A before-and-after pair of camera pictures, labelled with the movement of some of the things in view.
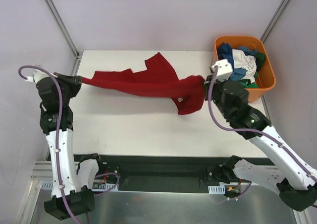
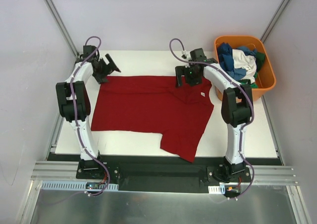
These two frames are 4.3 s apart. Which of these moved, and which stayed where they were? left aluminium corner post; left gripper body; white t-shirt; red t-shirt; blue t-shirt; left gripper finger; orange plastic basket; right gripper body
Moved: left gripper body; red t-shirt; right gripper body; left gripper finger
Stayed: blue t-shirt; left aluminium corner post; white t-shirt; orange plastic basket
